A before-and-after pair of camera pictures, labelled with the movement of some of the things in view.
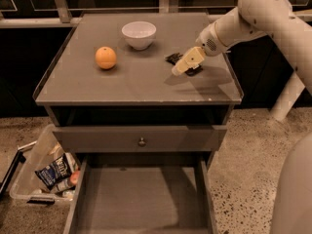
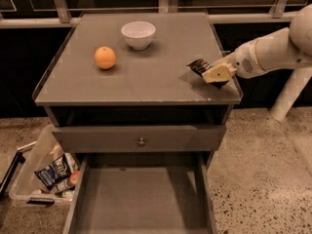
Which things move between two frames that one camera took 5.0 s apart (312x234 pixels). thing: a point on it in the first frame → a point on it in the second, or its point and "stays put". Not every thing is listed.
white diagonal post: x=288 y=98 stays put
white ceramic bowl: x=138 y=34 stays put
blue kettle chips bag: x=54 y=173 stays put
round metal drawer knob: x=141 y=143 stays put
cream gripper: x=209 y=43 → x=244 y=59
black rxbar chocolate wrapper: x=192 y=71 → x=202 y=64
